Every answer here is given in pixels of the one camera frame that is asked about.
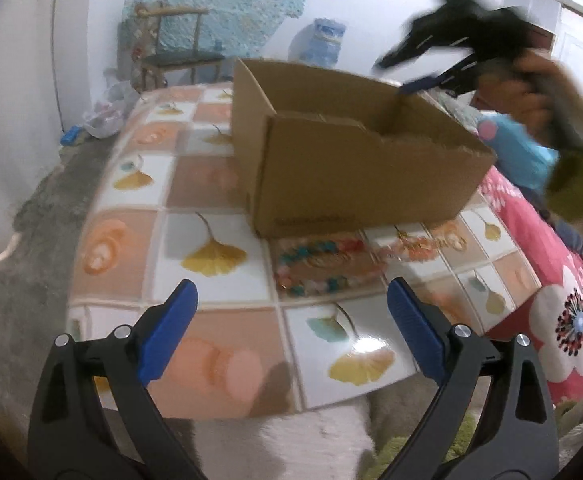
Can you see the wooden chair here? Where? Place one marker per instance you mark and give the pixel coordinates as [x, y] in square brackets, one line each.
[181, 60]

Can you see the ginkgo print tablecloth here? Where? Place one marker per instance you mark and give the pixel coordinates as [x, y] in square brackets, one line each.
[211, 345]

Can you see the blue water jug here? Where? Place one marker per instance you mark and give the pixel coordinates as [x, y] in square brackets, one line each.
[321, 42]

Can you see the small blue object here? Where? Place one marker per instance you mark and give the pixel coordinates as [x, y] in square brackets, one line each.
[71, 135]

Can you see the white panel door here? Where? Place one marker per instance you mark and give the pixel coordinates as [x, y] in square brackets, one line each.
[576, 45]

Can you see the brown cardboard box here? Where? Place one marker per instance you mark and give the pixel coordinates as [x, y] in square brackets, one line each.
[361, 185]

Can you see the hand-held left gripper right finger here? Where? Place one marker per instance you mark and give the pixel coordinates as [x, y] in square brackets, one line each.
[416, 330]

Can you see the person's right hand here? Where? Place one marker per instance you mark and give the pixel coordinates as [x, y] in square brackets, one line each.
[516, 95]

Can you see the blue plush toy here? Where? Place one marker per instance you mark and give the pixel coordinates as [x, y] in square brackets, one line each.
[516, 150]

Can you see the white curtain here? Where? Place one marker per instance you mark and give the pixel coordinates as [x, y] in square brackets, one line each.
[16, 110]

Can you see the white green fleece clothing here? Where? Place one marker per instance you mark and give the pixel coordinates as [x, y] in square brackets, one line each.
[311, 445]

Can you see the gold dangle earring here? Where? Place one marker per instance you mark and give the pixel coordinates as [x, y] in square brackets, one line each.
[411, 242]

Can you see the clear plastic bag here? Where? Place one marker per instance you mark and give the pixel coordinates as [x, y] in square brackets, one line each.
[103, 120]

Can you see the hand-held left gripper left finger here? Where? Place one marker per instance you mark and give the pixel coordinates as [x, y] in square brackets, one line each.
[166, 330]

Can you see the teal patterned wall cloth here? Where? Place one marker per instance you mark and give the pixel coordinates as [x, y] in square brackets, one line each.
[231, 0]

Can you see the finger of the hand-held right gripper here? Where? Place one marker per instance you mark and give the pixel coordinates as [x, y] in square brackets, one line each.
[421, 40]
[421, 85]

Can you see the pink floral blanket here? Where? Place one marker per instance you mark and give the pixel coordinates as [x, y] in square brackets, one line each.
[521, 240]

